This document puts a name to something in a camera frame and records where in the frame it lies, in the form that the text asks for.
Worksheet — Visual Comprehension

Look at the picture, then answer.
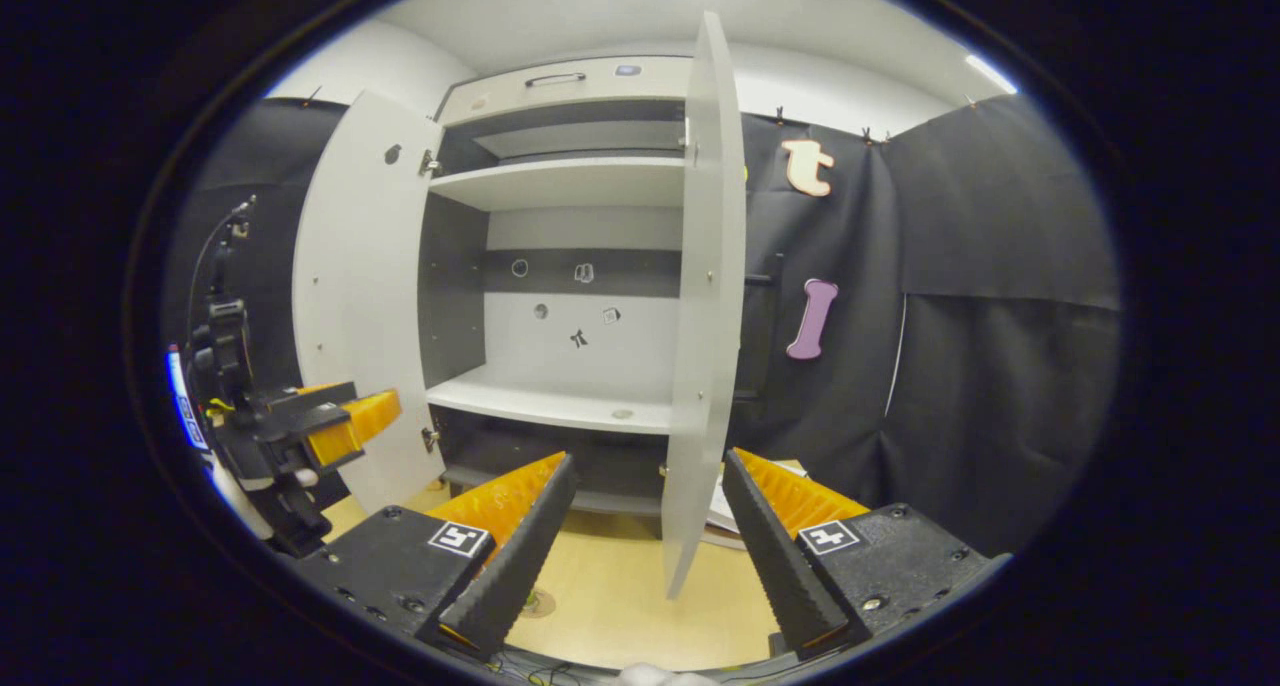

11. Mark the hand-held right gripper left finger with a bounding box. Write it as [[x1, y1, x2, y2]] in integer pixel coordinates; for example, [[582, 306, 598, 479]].
[[296, 451, 580, 664]]

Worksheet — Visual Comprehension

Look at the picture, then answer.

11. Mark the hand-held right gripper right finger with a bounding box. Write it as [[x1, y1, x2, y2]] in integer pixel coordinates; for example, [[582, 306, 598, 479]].
[[722, 447, 1006, 662]]

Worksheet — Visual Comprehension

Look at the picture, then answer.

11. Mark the white cabinet door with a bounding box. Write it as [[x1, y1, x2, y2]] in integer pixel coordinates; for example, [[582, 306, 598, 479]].
[[291, 89, 448, 515], [660, 10, 748, 601]]

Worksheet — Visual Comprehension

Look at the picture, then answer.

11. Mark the white cabinet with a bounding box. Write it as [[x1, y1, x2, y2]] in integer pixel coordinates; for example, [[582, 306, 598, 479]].
[[418, 54, 693, 519]]

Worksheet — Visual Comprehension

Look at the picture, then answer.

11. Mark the white cabinet shelf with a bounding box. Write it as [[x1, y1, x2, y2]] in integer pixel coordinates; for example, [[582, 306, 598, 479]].
[[428, 156, 687, 213]]

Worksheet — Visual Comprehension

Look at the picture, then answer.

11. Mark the white cabinet drawer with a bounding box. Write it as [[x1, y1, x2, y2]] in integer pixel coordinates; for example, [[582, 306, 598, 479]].
[[440, 55, 693, 127]]

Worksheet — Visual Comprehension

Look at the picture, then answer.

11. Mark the printed booklet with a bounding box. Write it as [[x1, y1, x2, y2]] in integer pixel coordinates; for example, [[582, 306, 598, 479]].
[[706, 458, 809, 550]]

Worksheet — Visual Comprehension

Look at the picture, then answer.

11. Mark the black backdrop cloth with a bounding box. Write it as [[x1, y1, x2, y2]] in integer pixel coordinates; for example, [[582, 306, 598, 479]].
[[160, 91, 1121, 557]]

